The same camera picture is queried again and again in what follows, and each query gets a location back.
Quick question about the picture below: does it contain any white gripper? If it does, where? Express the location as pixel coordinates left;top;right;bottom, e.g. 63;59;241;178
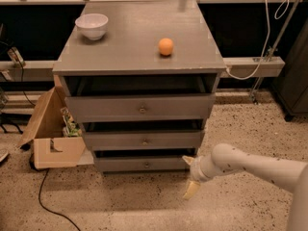
182;156;216;200

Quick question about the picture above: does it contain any grey bottom drawer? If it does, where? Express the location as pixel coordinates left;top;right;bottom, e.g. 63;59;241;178
94;157;189;172

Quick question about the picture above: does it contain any grey drawer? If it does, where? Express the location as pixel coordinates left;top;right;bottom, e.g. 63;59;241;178
65;94;215;123
94;157;189;172
83;131;204;150

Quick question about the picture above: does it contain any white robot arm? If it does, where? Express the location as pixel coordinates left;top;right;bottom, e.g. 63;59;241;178
183;143;308;231

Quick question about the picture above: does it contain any grey middle drawer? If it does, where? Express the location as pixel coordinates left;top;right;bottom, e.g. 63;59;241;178
83;131;204;150

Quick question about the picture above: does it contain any grey top drawer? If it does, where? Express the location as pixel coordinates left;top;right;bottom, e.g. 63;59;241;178
65;94;215;123

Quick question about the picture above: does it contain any grey drawer cabinet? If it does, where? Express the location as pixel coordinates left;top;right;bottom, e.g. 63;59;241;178
54;1;226;159

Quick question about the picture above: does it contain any metal stand pole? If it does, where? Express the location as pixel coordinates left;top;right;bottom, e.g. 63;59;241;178
248;0;308;104

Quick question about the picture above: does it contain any green package in box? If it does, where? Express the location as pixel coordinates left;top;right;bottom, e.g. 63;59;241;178
61;107;82;138

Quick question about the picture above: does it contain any orange fruit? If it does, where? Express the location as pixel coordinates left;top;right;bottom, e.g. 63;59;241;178
158;38;174;56

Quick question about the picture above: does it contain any dark grey side cabinet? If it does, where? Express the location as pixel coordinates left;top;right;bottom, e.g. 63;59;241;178
272;19;308;122

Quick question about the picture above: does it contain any cardboard box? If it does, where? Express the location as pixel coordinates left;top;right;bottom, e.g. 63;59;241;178
17;75;86;169

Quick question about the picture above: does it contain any white bowl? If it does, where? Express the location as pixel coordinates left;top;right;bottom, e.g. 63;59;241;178
75;13;109;40

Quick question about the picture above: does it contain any metal window rail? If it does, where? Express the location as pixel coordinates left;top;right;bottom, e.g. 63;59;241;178
0;57;285;82

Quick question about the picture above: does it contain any black floor cable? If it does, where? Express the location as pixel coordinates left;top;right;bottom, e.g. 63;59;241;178
28;152;82;231

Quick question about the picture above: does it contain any white hanging cable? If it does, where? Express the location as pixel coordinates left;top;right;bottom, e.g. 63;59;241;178
225;0;291;81

